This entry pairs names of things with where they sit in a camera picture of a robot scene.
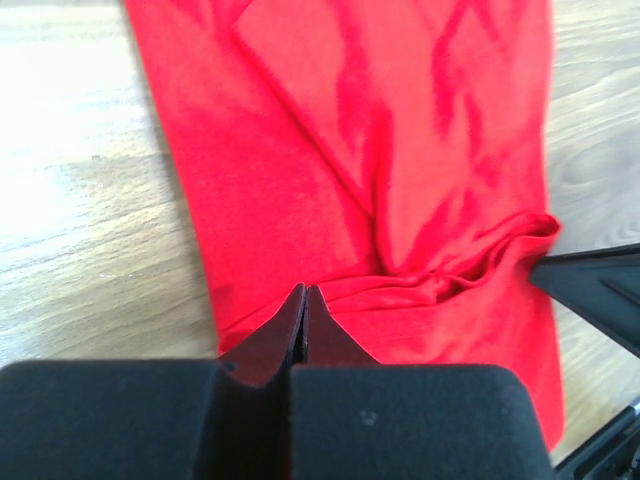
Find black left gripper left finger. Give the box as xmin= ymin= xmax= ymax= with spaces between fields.
xmin=1 ymin=286 xmax=306 ymax=479

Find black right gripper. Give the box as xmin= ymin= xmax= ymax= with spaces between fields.
xmin=529 ymin=244 xmax=639 ymax=356

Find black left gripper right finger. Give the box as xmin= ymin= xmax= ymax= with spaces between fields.
xmin=290 ymin=287 xmax=554 ymax=479

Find red t shirt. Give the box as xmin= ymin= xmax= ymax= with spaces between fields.
xmin=125 ymin=1 xmax=564 ymax=447

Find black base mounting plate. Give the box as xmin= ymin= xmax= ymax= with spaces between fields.
xmin=555 ymin=398 xmax=639 ymax=480

